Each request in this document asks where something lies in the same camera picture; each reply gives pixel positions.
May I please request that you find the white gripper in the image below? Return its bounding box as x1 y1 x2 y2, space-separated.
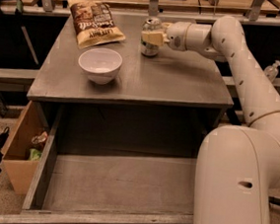
141 22 212 53

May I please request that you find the silver 7up soda can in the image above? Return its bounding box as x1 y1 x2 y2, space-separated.
140 17 162 57

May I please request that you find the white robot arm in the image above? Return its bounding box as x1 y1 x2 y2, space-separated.
141 16 280 224

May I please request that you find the grey open top drawer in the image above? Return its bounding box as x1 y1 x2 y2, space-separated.
0 104 202 224

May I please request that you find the brown chip bag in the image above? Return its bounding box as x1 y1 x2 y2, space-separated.
71 1 125 49

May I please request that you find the white ceramic bowl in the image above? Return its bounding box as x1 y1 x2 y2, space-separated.
78 47 122 85

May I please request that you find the grey wooden cabinet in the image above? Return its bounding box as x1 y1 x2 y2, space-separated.
23 3 243 143

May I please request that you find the clear sanitizer pump bottle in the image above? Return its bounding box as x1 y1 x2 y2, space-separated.
263 60 280 82

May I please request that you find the crumpled snack wrapper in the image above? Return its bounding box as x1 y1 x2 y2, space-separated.
31 131 47 150

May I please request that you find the green wrapper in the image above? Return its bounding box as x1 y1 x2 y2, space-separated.
29 148 42 161

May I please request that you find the cardboard box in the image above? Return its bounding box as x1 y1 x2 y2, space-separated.
3 102 47 195

